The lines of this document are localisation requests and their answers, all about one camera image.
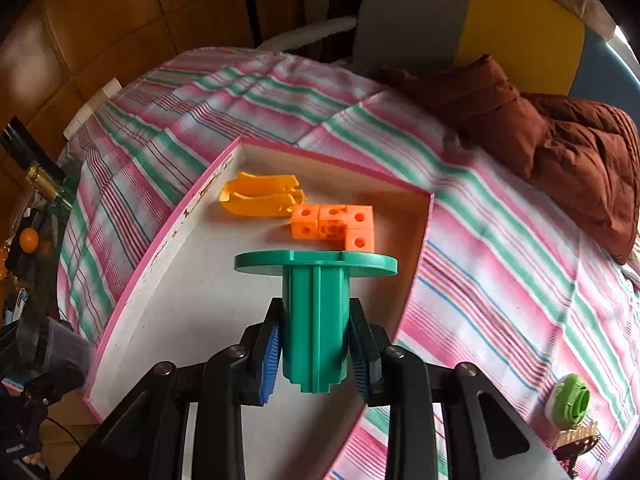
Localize dark brown spiky hairbrush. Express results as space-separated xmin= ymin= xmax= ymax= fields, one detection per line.
xmin=553 ymin=422 xmax=601 ymax=479

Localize lime green plastic ring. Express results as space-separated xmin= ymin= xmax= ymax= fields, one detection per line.
xmin=546 ymin=372 xmax=592 ymax=430

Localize green flanged plastic column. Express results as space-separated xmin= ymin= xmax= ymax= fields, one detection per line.
xmin=234 ymin=249 xmax=398 ymax=394

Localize left handheld gripper device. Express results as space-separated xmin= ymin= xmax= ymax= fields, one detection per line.
xmin=1 ymin=117 xmax=90 ymax=479

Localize pink-rimmed white tray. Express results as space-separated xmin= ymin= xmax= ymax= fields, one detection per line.
xmin=85 ymin=138 xmax=432 ymax=479

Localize striped pink green bedsheet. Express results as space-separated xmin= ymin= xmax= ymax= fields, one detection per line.
xmin=58 ymin=48 xmax=639 ymax=479

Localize orange connected cube blocks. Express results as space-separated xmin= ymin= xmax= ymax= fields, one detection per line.
xmin=290 ymin=204 xmax=375 ymax=252

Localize orange curved track piece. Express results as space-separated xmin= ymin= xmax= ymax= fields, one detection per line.
xmin=218 ymin=171 xmax=306 ymax=218

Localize rust brown quilted blanket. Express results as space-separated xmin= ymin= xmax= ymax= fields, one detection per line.
xmin=373 ymin=55 xmax=639 ymax=264

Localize grey yellow blue headboard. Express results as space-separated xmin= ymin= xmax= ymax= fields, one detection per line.
xmin=354 ymin=0 xmax=639 ymax=117

